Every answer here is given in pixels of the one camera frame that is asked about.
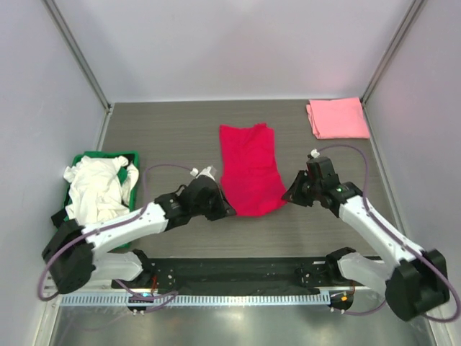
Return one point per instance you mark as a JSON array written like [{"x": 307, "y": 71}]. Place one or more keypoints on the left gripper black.
[{"x": 215, "y": 198}]

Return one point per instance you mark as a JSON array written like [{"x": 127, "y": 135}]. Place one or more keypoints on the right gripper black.
[{"x": 300, "y": 188}]

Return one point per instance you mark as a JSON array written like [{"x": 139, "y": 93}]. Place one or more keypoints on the red t shirt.
[{"x": 251, "y": 180}]

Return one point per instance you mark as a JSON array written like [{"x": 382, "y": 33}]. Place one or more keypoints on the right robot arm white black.
[{"x": 412, "y": 280}]

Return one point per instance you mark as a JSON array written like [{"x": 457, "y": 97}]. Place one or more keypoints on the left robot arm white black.
[{"x": 76, "y": 254}]

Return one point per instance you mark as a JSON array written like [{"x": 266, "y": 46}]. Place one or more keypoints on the folded pink t shirt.
[{"x": 337, "y": 119}]

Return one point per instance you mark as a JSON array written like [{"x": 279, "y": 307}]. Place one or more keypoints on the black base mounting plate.
[{"x": 254, "y": 276}]

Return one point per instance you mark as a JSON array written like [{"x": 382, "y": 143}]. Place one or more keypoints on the white t shirt in basket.
[{"x": 99, "y": 191}]

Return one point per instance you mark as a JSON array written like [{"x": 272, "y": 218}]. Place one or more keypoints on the black garment in basket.
[{"x": 59, "y": 218}]

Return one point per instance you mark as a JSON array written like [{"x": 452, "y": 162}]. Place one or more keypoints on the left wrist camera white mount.
[{"x": 209, "y": 171}]

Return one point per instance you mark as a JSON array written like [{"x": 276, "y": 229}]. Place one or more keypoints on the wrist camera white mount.
[
  {"x": 314, "y": 154},
  {"x": 209, "y": 171}
]

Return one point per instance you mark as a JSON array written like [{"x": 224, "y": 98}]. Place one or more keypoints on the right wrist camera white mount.
[{"x": 314, "y": 154}]

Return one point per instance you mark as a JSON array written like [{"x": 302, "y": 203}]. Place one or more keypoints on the white slotted cable duct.
[{"x": 126, "y": 299}]

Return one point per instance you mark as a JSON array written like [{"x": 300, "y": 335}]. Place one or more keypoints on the aluminium frame rail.
[{"x": 92, "y": 285}]

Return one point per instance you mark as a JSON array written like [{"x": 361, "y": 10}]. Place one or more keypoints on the right aluminium corner post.
[{"x": 403, "y": 29}]

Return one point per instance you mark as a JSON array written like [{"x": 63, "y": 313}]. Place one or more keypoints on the aluminium corner post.
[
  {"x": 403, "y": 29},
  {"x": 76, "y": 52}
]

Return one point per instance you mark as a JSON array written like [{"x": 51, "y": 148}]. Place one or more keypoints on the left aluminium corner post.
[{"x": 76, "y": 52}]

